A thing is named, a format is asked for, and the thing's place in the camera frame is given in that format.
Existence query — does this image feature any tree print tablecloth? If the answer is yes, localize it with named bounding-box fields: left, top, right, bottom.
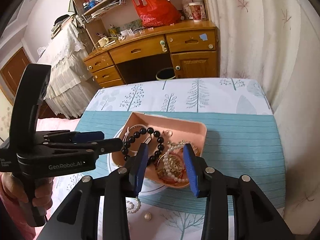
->
left=49, top=78, right=287, bottom=240

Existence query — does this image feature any red patterned cup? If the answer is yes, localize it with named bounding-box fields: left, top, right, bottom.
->
left=188, top=2, right=203, bottom=22

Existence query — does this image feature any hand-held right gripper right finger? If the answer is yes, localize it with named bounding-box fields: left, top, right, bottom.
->
left=182, top=144, right=295, bottom=240

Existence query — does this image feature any brown wooden door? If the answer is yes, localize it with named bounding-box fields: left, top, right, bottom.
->
left=0, top=47, right=32, bottom=98

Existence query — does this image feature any wooden shelf hutch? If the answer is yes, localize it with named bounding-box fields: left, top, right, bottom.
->
left=65, top=0, right=208, bottom=45

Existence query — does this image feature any white wire basket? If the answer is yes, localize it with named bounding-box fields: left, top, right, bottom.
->
left=81, top=0, right=125, bottom=23

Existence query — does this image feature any person's left hand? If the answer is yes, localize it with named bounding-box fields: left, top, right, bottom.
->
left=0, top=172, right=54, bottom=217

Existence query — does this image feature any white floral curtain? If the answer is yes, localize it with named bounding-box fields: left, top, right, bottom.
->
left=202, top=0, right=320, bottom=220

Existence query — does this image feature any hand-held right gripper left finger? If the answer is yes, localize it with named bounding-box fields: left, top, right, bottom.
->
left=42, top=142, right=150, bottom=240

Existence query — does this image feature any small pearl bracelet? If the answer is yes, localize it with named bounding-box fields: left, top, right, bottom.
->
left=126, top=197, right=142, bottom=214

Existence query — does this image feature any black bead bracelet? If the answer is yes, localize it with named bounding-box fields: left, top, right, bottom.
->
left=121, top=127, right=165, bottom=167

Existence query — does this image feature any pearl necklace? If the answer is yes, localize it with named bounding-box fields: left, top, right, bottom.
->
left=160, top=142, right=193, bottom=184

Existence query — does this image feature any white lace furniture cover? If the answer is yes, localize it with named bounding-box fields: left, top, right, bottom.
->
left=37, top=21, right=94, bottom=119

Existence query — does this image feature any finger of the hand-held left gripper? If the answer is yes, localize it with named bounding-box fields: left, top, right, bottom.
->
left=42, top=131, right=105, bottom=143
left=44, top=138, right=123, bottom=155

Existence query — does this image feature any pink blanket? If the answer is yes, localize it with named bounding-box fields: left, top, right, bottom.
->
left=36, top=117, right=80, bottom=133

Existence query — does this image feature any round waste bin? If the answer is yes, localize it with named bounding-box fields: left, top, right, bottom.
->
left=155, top=67, right=176, bottom=81

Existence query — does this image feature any pink jewelry box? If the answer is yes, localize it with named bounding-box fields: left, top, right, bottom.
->
left=111, top=112, right=207, bottom=188

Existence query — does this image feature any wooden desk with drawers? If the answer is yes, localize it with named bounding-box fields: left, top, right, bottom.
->
left=82, top=21, right=217, bottom=85

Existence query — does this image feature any dark hat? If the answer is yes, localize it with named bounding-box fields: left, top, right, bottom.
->
left=54, top=15, right=72, bottom=27

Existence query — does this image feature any red plastic bag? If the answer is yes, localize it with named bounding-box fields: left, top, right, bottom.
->
left=132, top=0, right=181, bottom=28

